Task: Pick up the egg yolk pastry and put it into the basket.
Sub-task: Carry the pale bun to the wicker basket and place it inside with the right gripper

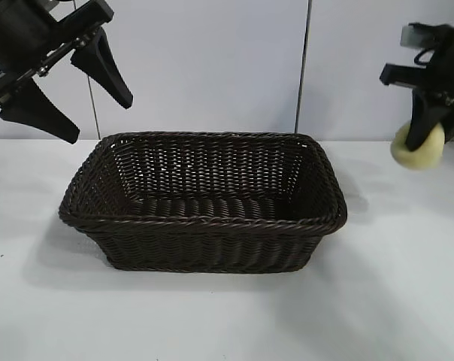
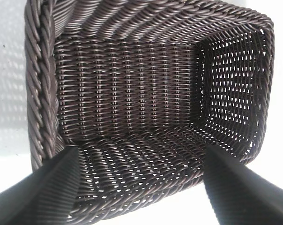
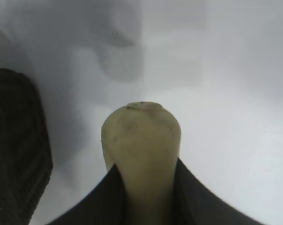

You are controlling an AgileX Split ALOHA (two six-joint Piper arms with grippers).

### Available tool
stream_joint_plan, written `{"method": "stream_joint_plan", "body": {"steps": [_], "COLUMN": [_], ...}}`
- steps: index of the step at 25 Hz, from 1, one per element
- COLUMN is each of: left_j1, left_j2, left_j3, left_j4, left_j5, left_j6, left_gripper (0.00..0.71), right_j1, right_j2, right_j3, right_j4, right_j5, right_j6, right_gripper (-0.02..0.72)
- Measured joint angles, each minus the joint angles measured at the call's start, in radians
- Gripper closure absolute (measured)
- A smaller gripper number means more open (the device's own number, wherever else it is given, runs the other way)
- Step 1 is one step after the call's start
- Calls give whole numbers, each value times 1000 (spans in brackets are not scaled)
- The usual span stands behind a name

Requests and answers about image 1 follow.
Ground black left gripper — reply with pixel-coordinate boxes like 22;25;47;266
0;0;135;145

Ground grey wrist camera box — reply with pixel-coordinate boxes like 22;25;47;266
401;23;434;49

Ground thin black camera cable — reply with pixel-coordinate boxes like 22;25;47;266
413;47;437;66

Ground pale yellow egg yolk pastry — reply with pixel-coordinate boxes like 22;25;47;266
390;122;446;171

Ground dark brown woven wicker basket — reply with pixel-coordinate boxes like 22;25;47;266
57;130;349;274

